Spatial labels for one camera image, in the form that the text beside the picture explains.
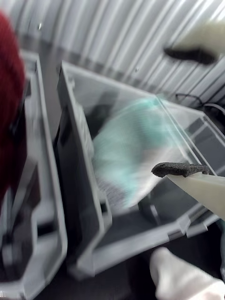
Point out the large grey teal sock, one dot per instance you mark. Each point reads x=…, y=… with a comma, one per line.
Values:
x=223, y=253

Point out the small white balled sock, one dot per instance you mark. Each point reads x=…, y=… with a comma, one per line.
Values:
x=180, y=276

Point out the dark red sock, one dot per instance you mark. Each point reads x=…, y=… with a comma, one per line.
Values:
x=9, y=105

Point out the gripper cream left finger black foam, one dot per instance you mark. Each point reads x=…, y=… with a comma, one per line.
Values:
x=201, y=39

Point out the gripper cream right finger black foam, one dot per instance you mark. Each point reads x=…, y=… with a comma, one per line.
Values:
x=206, y=192

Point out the grey plastic storage bin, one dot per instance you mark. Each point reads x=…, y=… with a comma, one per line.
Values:
x=49, y=211
x=77, y=175
x=206, y=140

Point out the small grey teal balled sock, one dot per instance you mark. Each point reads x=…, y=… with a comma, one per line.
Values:
x=131, y=150

